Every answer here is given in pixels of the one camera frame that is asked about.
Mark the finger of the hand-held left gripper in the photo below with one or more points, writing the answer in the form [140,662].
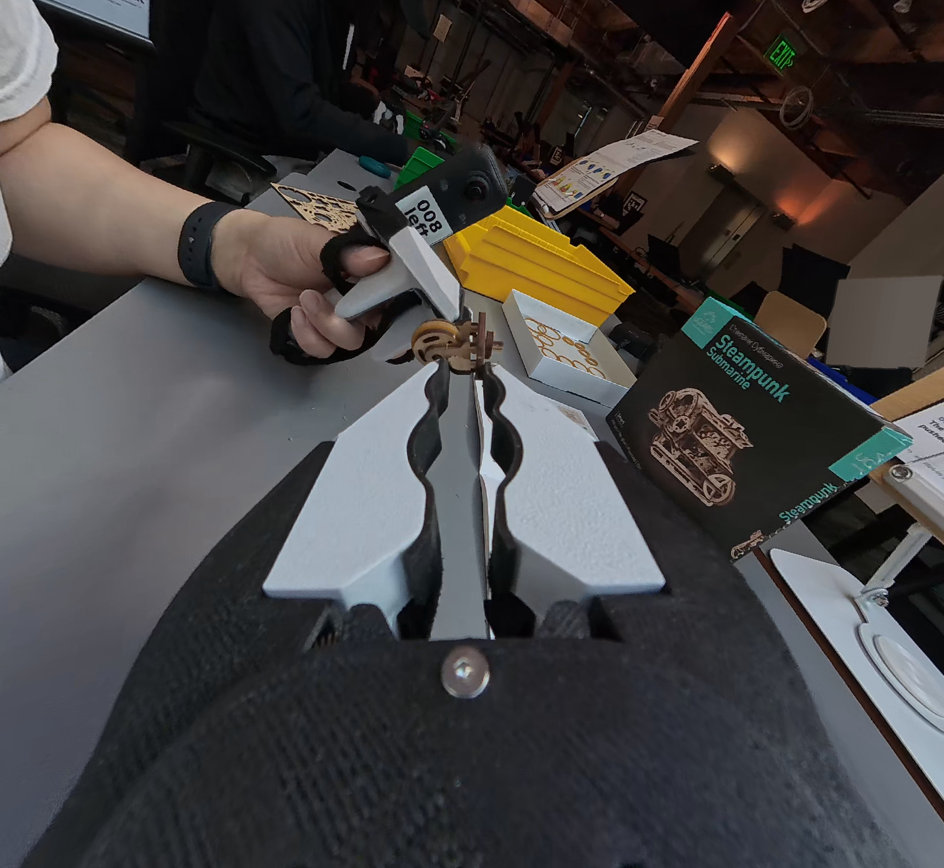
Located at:
[376,299]
[431,278]

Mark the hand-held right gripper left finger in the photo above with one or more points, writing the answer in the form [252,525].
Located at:
[346,514]

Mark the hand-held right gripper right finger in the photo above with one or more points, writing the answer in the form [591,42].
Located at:
[582,514]

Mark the wooden wheel with rubber band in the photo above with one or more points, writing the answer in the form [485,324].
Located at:
[433,343]

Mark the wooden gear axle assembly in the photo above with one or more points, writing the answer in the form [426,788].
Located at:
[478,346]

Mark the person's left forearm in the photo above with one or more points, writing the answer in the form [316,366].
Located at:
[96,204]

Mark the grey desk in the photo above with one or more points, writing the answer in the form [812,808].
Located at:
[147,440]

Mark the person's left hand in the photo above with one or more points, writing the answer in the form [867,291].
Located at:
[265,256]

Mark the green plastic bin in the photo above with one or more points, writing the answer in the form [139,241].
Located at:
[419,167]

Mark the yellow plastic bin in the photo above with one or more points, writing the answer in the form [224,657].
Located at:
[516,226]
[546,285]

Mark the open instruction booklet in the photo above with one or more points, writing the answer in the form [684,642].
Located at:
[575,420]

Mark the plywood parts sheet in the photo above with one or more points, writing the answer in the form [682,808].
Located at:
[317,208]

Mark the white cardboard tray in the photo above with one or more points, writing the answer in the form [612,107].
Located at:
[568,374]

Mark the pile of tan rubber bands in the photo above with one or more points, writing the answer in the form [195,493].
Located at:
[568,350]

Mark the black model kit box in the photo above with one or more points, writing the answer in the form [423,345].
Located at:
[737,425]

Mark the black box device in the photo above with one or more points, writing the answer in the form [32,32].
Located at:
[634,341]

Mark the black smartwatch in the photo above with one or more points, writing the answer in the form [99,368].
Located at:
[200,245]

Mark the tan chair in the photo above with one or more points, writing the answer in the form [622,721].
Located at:
[789,322]

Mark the black office chair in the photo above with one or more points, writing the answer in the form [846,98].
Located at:
[169,72]

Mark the green exit sign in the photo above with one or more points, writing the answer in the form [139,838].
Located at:
[780,54]

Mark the white shirt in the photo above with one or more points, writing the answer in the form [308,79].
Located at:
[22,35]

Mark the wooden support post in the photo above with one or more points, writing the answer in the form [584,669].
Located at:
[697,72]

